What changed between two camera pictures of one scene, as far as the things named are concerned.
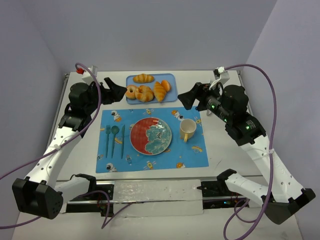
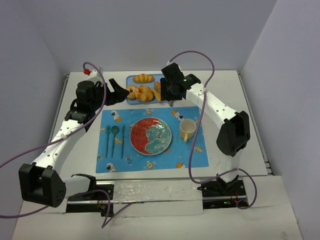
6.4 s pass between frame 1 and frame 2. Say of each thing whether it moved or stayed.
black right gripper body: moved
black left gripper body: stayed
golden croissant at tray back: stayed
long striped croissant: stayed
